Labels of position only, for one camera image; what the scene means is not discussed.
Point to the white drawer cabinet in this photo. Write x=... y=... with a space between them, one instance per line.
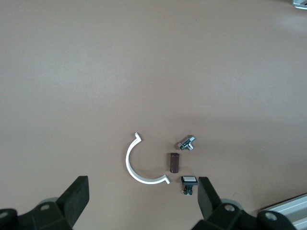
x=292 y=208

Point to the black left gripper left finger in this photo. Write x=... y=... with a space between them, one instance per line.
x=72 y=203

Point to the chrome metal fitting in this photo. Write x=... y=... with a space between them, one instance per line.
x=185 y=142

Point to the silver metal bracket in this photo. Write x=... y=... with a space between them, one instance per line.
x=300 y=3

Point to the white square push button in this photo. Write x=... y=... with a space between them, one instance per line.
x=189 y=179

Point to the brown cylinder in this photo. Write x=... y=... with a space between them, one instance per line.
x=173 y=163

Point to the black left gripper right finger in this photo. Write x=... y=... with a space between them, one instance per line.
x=208 y=203

